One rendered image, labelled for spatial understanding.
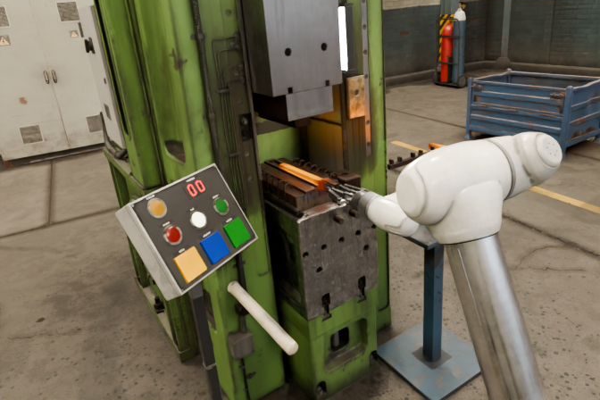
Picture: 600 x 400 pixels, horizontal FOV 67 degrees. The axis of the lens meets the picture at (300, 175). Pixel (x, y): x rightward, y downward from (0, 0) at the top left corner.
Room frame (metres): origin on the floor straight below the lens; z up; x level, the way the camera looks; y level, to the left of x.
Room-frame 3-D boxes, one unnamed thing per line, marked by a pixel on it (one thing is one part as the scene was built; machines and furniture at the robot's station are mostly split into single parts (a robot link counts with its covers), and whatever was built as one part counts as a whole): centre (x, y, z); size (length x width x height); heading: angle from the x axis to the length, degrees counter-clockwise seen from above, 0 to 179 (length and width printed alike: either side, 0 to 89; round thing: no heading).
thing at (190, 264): (1.09, 0.32, 1.01); 0.07 x 0.05 x 0.07; 146
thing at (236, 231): (1.26, 0.21, 1.01); 0.07 x 0.05 x 0.07; 146
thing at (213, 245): (1.17, 0.27, 1.01); 0.07 x 0.05 x 0.07; 146
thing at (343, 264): (1.82, 0.01, 0.69); 0.56 x 0.38 x 0.45; 31
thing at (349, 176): (1.75, -0.18, 0.95); 0.12 x 0.08 x 0.06; 31
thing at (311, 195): (1.78, 0.05, 0.96); 0.42 x 0.20 x 0.09; 31
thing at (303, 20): (1.81, 0.01, 1.56); 0.42 x 0.39 x 0.40; 31
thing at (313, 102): (1.78, 0.05, 1.32); 0.42 x 0.20 x 0.10; 31
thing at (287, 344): (1.35, 0.19, 0.62); 0.44 x 0.05 x 0.05; 31
